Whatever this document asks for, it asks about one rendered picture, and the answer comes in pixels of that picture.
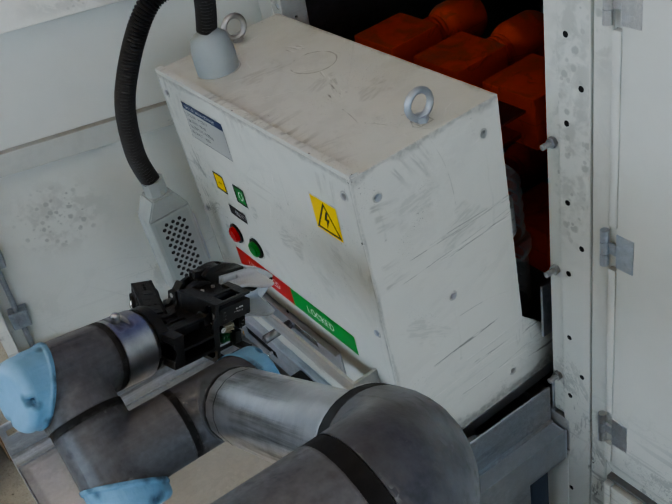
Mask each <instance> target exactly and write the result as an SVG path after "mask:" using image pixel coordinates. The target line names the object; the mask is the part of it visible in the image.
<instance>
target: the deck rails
mask: <svg viewBox="0 0 672 504"><path fill-rule="evenodd" d="M208 360H209V359H207V358H205V357H202V358H200V359H198V360H196V361H194V362H192V363H190V364H188V365H186V366H184V367H182V368H180V369H178V370H174V369H172V368H169V367H167V366H166V367H164V368H162V369H160V370H158V371H156V372H155V373H154V374H153V375H152V376H151V377H149V378H147V379H145V380H143V381H140V382H138V383H136V384H134V385H132V386H130V387H128V388H126V389H124V390H121V391H119V392H117V395H118V396H120V397H121V399H122V401H123V402H124V404H125V406H126V407H128V406H129V405H131V404H133V403H135V402H136V401H138V400H140V399H142V398H143V397H145V396H147V395H149V394H150V393H152V392H154V391H156V390H157V389H159V388H161V387H163V386H164V385H166V384H168V383H170V382H171V381H173V380H175V379H177V378H178V377H180V376H182V375H184V374H185V373H187V372H189V371H191V370H192V369H194V368H196V367H198V366H199V365H201V364H203V363H205V362H206V361H208ZM551 423H553V420H552V419H551V407H550V387H549V386H548V387H547V388H545V389H544V390H543V391H541V392H540V393H538V394H537V395H536V396H534V397H533V398H531V399H530V400H529V401H527V402H526V403H524V404H523V405H522V406H520V407H519V408H517V409H516V410H515V411H513V412H512V413H510V414H509V415H508V416H506V417H505V418H503V419H502V420H501V421H499V422H498V423H497V424H495V425H494V426H492V427H491V428H490V429H488V430H487V431H485V432H484V433H483V434H481V435H480V436H478V437H477V438H476V439H474V440H473V441H471V442H470V445H471V448H472V451H473V453H474V456H475V459H476V462H477V467H478V473H479V477H480V476H481V475H482V474H484V473H485V472H486V471H488V470H489V469H491V468H492V467H493V466H495V465H496V464H497V463H499V462H500V461H501V460H503V459H504V458H505V457H507V456H508V455H509V454H511V453H512V452H513V451H515V450H516V449H517V448H519V447H520V446H522V445H523V444H524V443H526V442H527V441H528V440H530V439H531V438H532V437H534V436H535V435H536V434H538V433H539V432H540V431H542V430H543V429H544V428H546V427H547V426H549V425H550V424H551ZM12 427H13V425H12V423H11V421H8V422H6V423H4V424H2V425H1V426H0V437H1V439H2V441H3V443H4V445H5V447H6V448H7V450H8V452H9V454H10V456H11V458H12V460H13V461H14V463H15V465H16V466H17V468H18V469H19V468H21V467H22V466H24V465H26V464H28V463H29V462H31V461H33V460H35V459H36V458H38V457H40V456H42V455H43V454H45V453H47V452H49V451H50V450H52V449H54V448H56V447H55V446H54V444H53V442H52V440H51V438H48V436H47V434H46V432H45V430H43V431H35V432H33V433H22V432H20V431H17V432H15V433H13V434H11V435H10V436H8V435H7V433H6V431H7V430H9V429H11V428H12Z"/></svg>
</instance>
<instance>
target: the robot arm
mask: <svg viewBox="0 0 672 504"><path fill-rule="evenodd" d="M272 277H273V274H271V273H269V272H268V271H266V270H264V269H261V268H258V267H254V266H249V265H243V264H236V263H230V262H222V261H211V262H207V263H205V264H203V265H201V266H200V267H198V268H196V269H193V270H189V276H186V277H184V278H183V279H181V280H180V281H179V280H176V281H175V283H174V286H173V287H172V289H170V290H168V299H165V300H163V303H162V301H161V298H160V295H159V292H158V290H157V289H156V288H155V286H154V284H153V282H152V280H149V281H143V282H136V283H131V293H129V298H130V302H129V306H130V308H131V309H130V310H124V311H121V312H119V313H117V312H114V313H112V314H111V315H110V316H109V317H106V318H104V319H102V320H99V321H97V322H94V323H91V324H89V325H86V326H84V327H81V328H79V329H76V330H74V331H71V332H69V333H66V334H64V335H61V336H59V337H56V338H54V339H51V340H49V341H46V342H44V343H43V342H39V343H37V344H35V345H33V346H32V347H31V348H29V349H26V350H24V351H22V352H20V353H18V354H16V355H15V356H13V357H11V358H8V359H6V360H5V361H3V362H2V363H0V409H1V411H2V413H3V414H4V416H5V418H6V419H7V420H9V421H11V423H12V425H13V427H14V428H15V429H17V430H18V431H20V432H22V433H33V432H35V431H43V430H45V432H46V434H47V436H48V438H51V440H52V442H53V444H54V446H55V447H56V449H57V451H58V453H59V455H60V456H61V458H62V460H63V462H64V464H65V466H66V467H67V469H68V471H69V473H70V475H71V476H72V478H73V480H74V482H75V484H76V486H77V487H78V489H79V491H80V492H79V495H80V497H81V498H83V499H84V500H85V502H86V504H162V503H163V502H165V501H166V500H168V499H169V498H170V497H171V496H172V493H173V491H172V487H171V485H170V483H169V482H170V479H169V478H168V477H169V476H171V475H172V474H174V473H176V472H177V471H179V470H180V469H182V468H184V467H185V466H187V465H188V464H190V463H192V462H193V461H195V460H196V459H198V458H199V457H201V456H203V455H204V454H206V453H208V452H209V451H211V450H212V449H214V448H216V447H217V446H219V445H221V444H222V443H224V442H227V443H229V444H231V445H233V446H235V447H238V448H240V449H242V450H244V451H246V452H248V453H251V454H253V455H255V456H257V457H259V458H261V459H264V460H266V461H268V462H270V463H272V465H270V466H269V467H267V468H265V469H264V470H262V471H261V472H259V473H258V474H256V475H254V476H253V477H251V478H250V479H248V480H247V481H245V482H243V483H242V484H240V485H239V486H237V487H236V488H234V489H233V490H231V491H229V492H228V493H226V494H225V495H223V496H222V497H220V498H218V499H217V500H215V501H214V502H212V503H211V504H480V495H481V490H480V479H479V473H478V467H477V462H476V459H475V456H474V453H473V451H472V448H471V445H470V443H469V441H468V439H467V437H466V435H465V434H464V432H463V430H462V429H461V427H460V425H459V424H458V423H457V422H456V421H455V419H454V418H453V417H452V416H451V415H450V414H449V413H448V412H447V410H446V409H444V408H443V407H442V406H441V405H439V404H438V403H437V402H435V401H434V400H432V399H431V398H429V397H427V396H425V395H423V394H421V393H419V392H417V391H415V390H412V389H408V388H405V387H401V386H396V385H391V384H386V383H378V382H377V383H365V384H361V385H358V386H355V387H353V388H351V389H349V390H348V389H343V388H339V387H335V386H330V385H326V384H321V383H317V382H312V381H308V380H303V379H299V378H295V377H290V376H286V375H281V374H280V373H279V371H278V369H277V368H276V366H275V364H274V363H273V361H272V360H271V359H270V358H269V356H268V355H267V354H265V353H263V351H262V350H261V349H259V348H258V347H255V346H252V344H249V343H247V342H245V341H242V338H241V334H242V333H243V329H242V327H243V326H245V317H247V316H255V317H268V316H271V315H272V314H273V313H274V312H275V309H274V308H273V307H272V306H271V305H270V304H268V303H267V302H266V301H265V300H263V299H262V298H261V297H262V296H263V295H264V294H265V292H266V291H267V290H268V288H269V287H271V286H273V285H274V282H273V279H272ZM228 341H231V342H230V343H228V344H226V345H223V346H221V347H220V345H221V344H223V343H226V342H228ZM232 345H234V346H236V347H238V348H240V349H238V350H236V351H234V352H232V353H229V354H226V355H223V354H221V351H222V350H224V349H226V348H228V347H230V346H232ZM202 357H205V358H207V359H209V360H211V361H213V362H215V363H213V364H212V365H210V366H208V367H206V368H205V369H203V370H201V371H199V372H197V373H196V374H194V375H192V376H190V377H189V378H187V379H185V380H183V381H181V382H180V383H178V384H176V385H174V386H173V387H171V388H169V389H167V390H165V391H164V392H162V393H160V394H158V395H157V396H155V397H153V398H151V399H149V400H148V401H146V402H144V403H142V404H141V405H139V406H137V407H135V408H133V409H132V410H130V411H128V409H127V408H126V406H125V404H124V402H123V401H122V399H121V397H120V396H118V395H117V392H119V391H121V390H124V389H126V388H128V387H130V386H132V385H134V384H136V383H138V382H140V381H143V380H145V379H147V378H149V377H151V376H152V375H153V374H154V373H155V372H156V371H158V370H160V369H162V368H164V367H166V366H167V367H169V368H172V369H174V370H178V369H180V368H182V367H184V366H186V365H188V364H190V363H192V362H194V361H196V360H198V359H200V358H202Z"/></svg>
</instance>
